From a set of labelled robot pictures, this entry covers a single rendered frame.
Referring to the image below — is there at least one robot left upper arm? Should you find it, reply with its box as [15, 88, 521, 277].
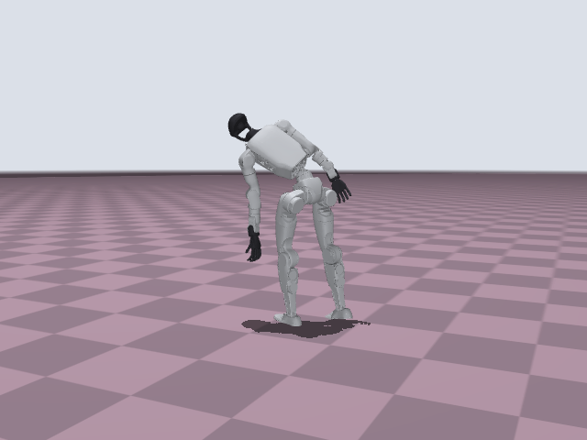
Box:
[238, 148, 260, 198]

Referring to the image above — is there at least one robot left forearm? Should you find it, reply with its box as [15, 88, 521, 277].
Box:
[247, 190, 261, 233]

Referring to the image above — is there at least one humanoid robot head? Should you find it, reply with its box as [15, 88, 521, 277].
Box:
[228, 113, 260, 142]

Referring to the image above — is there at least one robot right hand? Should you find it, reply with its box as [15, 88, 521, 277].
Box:
[327, 169, 351, 204]

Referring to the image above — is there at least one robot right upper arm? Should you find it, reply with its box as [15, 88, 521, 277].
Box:
[274, 119, 316, 158]

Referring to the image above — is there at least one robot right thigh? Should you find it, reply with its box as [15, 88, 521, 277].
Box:
[313, 187, 340, 264]

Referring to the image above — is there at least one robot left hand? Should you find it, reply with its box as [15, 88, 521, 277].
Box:
[246, 225, 261, 262]

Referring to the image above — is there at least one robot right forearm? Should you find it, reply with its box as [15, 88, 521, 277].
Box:
[312, 145, 337, 179]

